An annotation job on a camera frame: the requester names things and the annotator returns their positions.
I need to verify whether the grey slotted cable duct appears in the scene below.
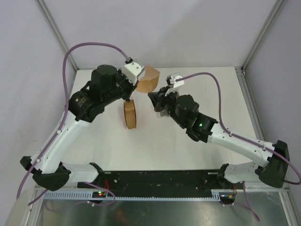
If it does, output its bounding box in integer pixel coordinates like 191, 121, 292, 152
44, 189, 234, 201

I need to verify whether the right aluminium corner post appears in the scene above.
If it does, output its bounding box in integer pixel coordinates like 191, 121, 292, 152
241, 0, 287, 71

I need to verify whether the single brown coffee filter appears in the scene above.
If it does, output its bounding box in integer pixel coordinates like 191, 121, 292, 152
135, 65, 160, 94

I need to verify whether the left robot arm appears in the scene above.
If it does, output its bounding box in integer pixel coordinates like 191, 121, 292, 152
20, 62, 144, 191

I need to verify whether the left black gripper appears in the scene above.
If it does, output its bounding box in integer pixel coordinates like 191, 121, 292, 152
102, 68, 138, 106

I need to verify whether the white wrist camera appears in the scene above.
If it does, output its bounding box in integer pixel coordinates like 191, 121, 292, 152
165, 73, 184, 96
121, 57, 145, 85

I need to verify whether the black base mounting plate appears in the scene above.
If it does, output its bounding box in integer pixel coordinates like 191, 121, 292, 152
77, 168, 246, 192

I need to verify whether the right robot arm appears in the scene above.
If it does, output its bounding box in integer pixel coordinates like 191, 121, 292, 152
148, 87, 289, 189

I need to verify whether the aluminium corner post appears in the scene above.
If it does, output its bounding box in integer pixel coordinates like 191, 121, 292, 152
241, 0, 287, 71
34, 0, 78, 71

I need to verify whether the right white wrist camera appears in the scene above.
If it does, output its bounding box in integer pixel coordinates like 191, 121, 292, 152
165, 73, 184, 96

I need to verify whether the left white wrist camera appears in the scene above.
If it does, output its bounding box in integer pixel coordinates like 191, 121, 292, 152
121, 57, 145, 85

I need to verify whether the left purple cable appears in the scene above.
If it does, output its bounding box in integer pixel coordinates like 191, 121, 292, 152
16, 42, 132, 209

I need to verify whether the glass coffee carafe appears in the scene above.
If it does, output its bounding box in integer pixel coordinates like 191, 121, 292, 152
159, 110, 169, 117

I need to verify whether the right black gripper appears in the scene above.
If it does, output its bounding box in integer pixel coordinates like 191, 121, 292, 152
149, 86, 186, 128

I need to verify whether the left aluminium corner post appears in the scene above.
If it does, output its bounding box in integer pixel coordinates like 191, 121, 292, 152
34, 0, 78, 71

